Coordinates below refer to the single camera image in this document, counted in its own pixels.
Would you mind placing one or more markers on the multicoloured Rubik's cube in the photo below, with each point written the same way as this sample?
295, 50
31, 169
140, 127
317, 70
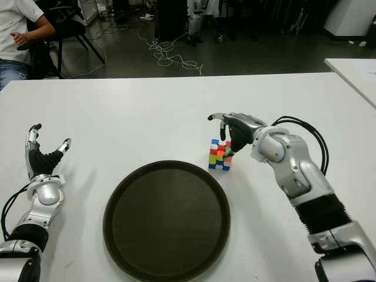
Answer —
216, 160

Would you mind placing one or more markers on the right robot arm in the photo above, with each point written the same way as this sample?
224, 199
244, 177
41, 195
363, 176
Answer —
293, 158

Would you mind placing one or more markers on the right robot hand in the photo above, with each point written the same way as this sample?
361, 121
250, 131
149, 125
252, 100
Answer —
241, 132

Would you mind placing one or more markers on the person in white shirt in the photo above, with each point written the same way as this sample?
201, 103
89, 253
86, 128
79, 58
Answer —
14, 17

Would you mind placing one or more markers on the black cabinet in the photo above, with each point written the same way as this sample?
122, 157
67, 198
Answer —
173, 20

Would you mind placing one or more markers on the dark brown round tray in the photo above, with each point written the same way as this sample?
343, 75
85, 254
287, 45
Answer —
167, 220

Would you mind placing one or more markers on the white glass-front cabinet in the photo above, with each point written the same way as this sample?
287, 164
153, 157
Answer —
88, 11

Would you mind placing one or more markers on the white neighbouring table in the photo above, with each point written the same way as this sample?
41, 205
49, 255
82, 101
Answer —
349, 70

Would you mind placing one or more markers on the grey humanoid robot legs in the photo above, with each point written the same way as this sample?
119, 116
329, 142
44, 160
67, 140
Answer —
194, 23

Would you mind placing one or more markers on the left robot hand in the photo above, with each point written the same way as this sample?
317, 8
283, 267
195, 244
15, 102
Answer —
39, 163

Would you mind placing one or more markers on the white cabinet with dark base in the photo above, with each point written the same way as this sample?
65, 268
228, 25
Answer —
352, 14

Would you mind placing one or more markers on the white paper sheet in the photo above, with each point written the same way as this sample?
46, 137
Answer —
368, 76

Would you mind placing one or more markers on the black chair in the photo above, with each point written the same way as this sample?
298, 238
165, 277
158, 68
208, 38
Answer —
67, 29

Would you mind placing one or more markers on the silver folded stand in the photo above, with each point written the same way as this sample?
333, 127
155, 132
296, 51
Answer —
299, 20

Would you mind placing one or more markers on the black wheeled stand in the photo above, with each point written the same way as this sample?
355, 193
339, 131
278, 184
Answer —
220, 37

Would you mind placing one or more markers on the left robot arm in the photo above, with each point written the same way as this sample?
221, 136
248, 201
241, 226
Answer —
47, 195

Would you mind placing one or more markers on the white power strip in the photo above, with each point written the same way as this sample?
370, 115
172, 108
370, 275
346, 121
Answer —
147, 17

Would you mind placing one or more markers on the small white floor object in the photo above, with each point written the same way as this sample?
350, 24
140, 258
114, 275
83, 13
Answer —
363, 43

